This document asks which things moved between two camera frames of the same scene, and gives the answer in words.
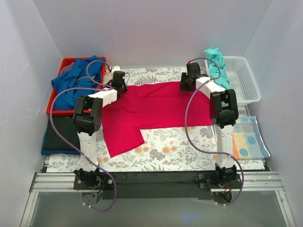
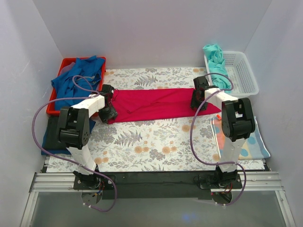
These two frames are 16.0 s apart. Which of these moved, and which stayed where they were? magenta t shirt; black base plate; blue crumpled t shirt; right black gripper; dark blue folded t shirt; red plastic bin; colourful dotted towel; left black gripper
Moved: magenta t shirt; right black gripper; left black gripper
Stayed: colourful dotted towel; dark blue folded t shirt; red plastic bin; black base plate; blue crumpled t shirt
